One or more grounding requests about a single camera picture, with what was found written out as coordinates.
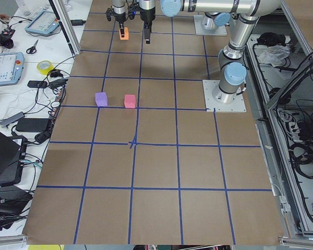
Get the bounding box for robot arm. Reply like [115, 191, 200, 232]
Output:
[112, 0, 126, 40]
[160, 1, 281, 104]

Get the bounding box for orange foam block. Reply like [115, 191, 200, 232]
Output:
[119, 27, 129, 40]

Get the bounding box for purple foam block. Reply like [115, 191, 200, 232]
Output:
[95, 92, 108, 107]

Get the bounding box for red foam block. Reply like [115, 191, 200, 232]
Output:
[124, 94, 136, 109]

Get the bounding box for black power adapter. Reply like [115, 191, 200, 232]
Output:
[16, 118, 49, 132]

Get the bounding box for yellow tape roll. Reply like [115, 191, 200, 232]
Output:
[37, 60, 54, 76]

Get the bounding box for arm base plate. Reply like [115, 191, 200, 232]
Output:
[202, 80, 246, 113]
[194, 14, 227, 36]

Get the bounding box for far teach pendant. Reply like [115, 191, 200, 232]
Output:
[25, 10, 59, 36]

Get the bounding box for near teach pendant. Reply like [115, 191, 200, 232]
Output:
[0, 52, 25, 86]

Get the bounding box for black handled scissors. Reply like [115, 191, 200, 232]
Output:
[26, 40, 39, 55]

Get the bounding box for black laptop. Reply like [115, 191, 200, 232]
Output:
[0, 132, 27, 186]

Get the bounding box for aluminium frame post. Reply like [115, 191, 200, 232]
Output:
[49, 0, 81, 57]

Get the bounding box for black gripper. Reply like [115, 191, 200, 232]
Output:
[114, 13, 125, 38]
[140, 10, 155, 44]

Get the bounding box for teach pendant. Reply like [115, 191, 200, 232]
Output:
[25, 10, 59, 36]
[0, 52, 25, 86]

